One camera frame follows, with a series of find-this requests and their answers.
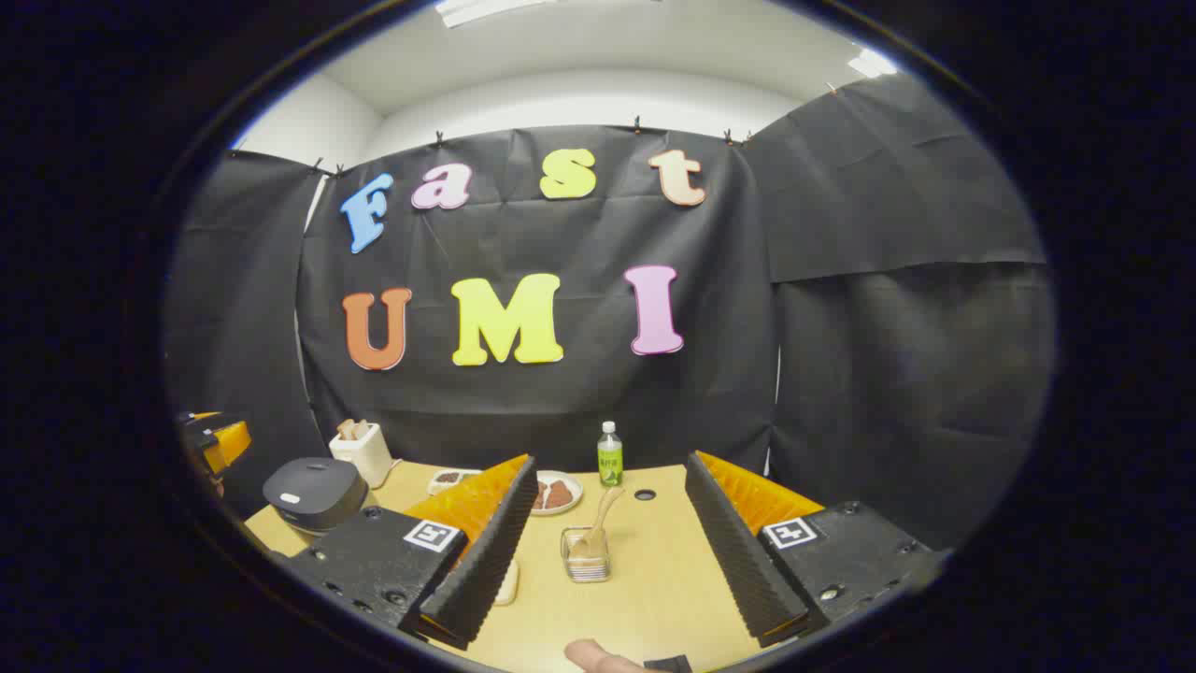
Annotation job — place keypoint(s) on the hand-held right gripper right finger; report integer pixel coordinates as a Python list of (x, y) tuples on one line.
[(738, 551)]

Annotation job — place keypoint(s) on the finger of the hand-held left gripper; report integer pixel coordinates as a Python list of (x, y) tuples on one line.
[(229, 444)]

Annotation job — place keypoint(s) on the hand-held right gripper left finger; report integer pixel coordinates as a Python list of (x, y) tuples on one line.
[(495, 551)]

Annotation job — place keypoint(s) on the clear chopstick holder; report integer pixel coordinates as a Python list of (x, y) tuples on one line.
[(587, 561)]

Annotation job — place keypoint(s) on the dark grey rice cooker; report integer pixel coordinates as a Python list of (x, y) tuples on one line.
[(313, 491)]

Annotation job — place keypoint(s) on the wooden spoon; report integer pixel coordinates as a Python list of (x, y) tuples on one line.
[(607, 509)]

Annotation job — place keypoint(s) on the brown meat piece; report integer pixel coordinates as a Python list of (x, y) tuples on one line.
[(560, 495), (541, 495)]

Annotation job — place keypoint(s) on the white divided snack tray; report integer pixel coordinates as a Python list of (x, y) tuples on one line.
[(448, 479)]

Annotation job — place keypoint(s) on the white round plate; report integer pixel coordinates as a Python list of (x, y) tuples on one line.
[(576, 488)]

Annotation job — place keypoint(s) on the green drink bottle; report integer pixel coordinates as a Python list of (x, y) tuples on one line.
[(610, 463)]

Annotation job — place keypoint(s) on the black backdrop cloth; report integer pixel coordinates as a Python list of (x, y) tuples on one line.
[(710, 374)]

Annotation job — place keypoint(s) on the large ceiling light panel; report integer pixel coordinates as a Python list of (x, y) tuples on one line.
[(486, 9)]

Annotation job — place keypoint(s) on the small ceiling light panel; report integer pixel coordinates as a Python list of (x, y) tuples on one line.
[(872, 64)]

